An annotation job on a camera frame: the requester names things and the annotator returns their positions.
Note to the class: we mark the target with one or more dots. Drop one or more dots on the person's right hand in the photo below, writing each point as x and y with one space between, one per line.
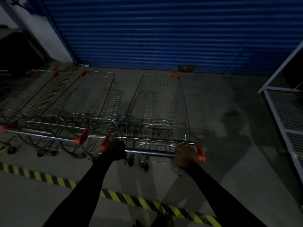
185 157

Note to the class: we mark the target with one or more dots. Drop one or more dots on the person's left hand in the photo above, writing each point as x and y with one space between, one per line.
114 149

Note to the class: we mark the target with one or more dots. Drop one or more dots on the person's right fingers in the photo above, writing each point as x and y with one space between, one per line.
185 148

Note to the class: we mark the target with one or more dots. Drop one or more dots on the person's left fingers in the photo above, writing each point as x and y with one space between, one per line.
116 143

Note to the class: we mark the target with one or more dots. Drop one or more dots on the metal shopping cart orange corners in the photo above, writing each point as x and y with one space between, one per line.
23 92
157 115
78 108

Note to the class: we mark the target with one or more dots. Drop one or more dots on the person's left forearm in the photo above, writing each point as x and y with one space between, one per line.
82 193

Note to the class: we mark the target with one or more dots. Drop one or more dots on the person's right forearm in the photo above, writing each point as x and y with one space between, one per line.
220 200

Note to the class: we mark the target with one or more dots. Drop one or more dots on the yellow black hazard floor tape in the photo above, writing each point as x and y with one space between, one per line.
113 195

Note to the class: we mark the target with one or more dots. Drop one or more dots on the shutter floor lock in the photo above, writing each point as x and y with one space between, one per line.
186 68

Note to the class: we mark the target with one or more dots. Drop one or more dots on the blue roller shutter door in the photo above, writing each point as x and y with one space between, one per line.
170 30

